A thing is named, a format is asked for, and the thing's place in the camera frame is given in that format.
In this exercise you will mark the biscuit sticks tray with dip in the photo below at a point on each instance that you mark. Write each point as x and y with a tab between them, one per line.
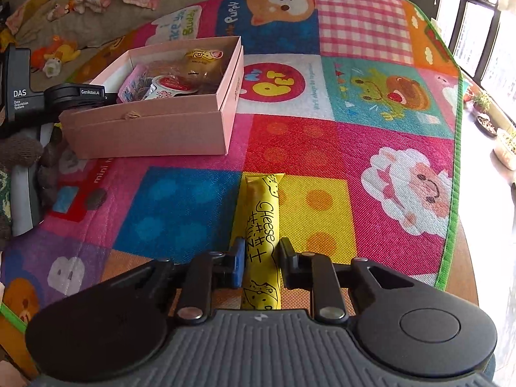
136	85

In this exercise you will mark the yellow cheese snack bar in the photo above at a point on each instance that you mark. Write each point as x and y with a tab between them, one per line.
257	221

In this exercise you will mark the colourful cartoon play mat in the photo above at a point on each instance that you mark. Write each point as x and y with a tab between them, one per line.
353	102

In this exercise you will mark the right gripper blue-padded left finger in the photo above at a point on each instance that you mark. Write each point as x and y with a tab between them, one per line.
206	273

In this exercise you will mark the gloved left hand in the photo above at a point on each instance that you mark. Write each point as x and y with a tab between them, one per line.
29	178

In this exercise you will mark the pink cardboard box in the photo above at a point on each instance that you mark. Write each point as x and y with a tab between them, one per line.
195	124

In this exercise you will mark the white plant pot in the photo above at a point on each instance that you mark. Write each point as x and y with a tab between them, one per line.
504	149

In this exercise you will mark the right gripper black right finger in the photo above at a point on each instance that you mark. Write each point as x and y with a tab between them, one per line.
314	273

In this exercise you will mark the orange yellow plush toy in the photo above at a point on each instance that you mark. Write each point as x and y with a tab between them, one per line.
50	59

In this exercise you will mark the round yellow bun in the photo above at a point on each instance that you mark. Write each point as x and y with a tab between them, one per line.
202	67

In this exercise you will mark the rice cracker sandwich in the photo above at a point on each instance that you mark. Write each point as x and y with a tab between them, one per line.
169	86

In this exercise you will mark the dark plant dish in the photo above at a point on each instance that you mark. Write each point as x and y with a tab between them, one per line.
485	125

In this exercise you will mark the pink yellow folded blanket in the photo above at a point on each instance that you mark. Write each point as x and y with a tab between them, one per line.
22	14

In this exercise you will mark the sausage bread bun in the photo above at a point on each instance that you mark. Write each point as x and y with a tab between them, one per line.
168	68

